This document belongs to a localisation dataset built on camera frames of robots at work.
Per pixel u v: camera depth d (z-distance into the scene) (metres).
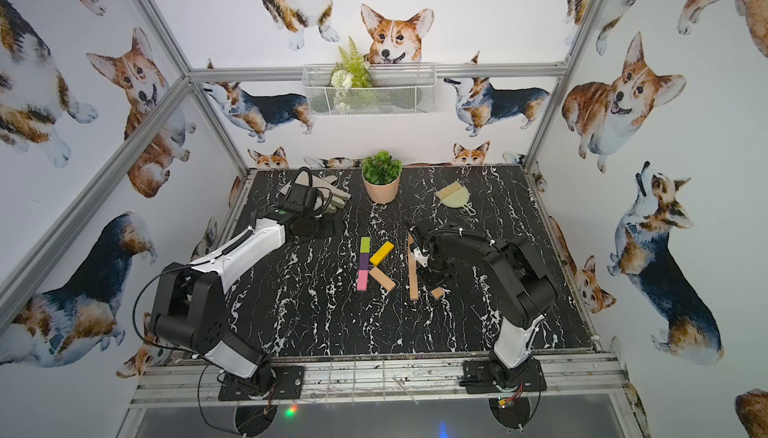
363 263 0.95
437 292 0.87
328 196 0.78
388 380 0.75
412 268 0.93
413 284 0.90
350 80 0.82
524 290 0.49
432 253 0.70
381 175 1.03
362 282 0.90
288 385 0.73
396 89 0.92
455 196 1.13
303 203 0.71
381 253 0.96
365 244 0.98
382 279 0.91
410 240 1.00
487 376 0.73
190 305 0.44
